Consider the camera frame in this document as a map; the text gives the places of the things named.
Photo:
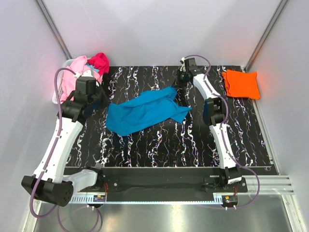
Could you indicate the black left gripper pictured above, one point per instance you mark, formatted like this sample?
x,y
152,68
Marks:
x,y
105,99

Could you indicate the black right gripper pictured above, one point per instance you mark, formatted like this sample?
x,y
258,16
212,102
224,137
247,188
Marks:
x,y
177,82

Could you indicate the blue t shirt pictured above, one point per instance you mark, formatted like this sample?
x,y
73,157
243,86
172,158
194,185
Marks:
x,y
149,108

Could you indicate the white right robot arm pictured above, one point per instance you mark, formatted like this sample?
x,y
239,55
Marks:
x,y
215,114

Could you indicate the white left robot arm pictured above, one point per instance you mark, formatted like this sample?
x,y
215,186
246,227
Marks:
x,y
48,183

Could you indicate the light pink t shirt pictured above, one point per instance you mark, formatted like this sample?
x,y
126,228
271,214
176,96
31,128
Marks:
x,y
79,66

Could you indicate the light blue garment in basket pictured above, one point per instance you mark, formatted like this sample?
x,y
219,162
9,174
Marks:
x,y
92,67

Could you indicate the white plastic laundry basket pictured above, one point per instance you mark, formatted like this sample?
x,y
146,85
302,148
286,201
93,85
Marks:
x,y
59,82

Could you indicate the magenta t shirt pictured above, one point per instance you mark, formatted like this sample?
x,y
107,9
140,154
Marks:
x,y
100,62

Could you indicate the folded orange t shirt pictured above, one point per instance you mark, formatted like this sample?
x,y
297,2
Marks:
x,y
241,84

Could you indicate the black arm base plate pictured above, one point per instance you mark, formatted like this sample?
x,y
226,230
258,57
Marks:
x,y
160,195

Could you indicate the aluminium frame rail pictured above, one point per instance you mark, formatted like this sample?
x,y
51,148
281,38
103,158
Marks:
x,y
248,184

